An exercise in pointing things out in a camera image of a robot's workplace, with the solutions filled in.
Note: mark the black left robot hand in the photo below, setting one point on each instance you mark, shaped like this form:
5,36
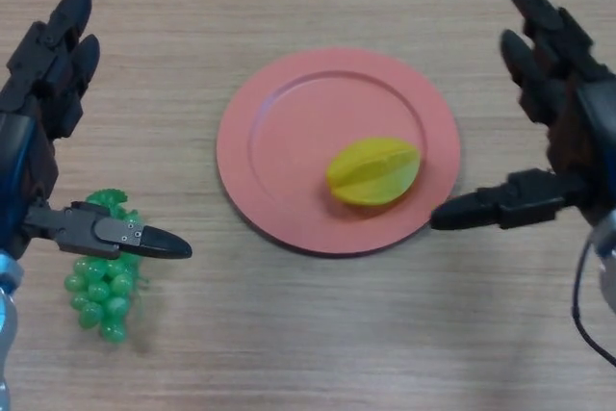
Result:
24,151

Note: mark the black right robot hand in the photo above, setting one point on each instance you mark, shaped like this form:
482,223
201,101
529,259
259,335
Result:
577,141

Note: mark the yellow starfruit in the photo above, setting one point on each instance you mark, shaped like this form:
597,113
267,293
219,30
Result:
375,172

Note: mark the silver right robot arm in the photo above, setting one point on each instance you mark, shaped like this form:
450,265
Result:
608,262

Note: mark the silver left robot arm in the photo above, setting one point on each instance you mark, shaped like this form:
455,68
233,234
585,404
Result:
5,319

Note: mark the pink round plate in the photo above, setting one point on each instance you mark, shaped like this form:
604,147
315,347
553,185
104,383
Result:
289,156

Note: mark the green grape bunch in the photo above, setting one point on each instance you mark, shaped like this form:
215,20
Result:
98,295

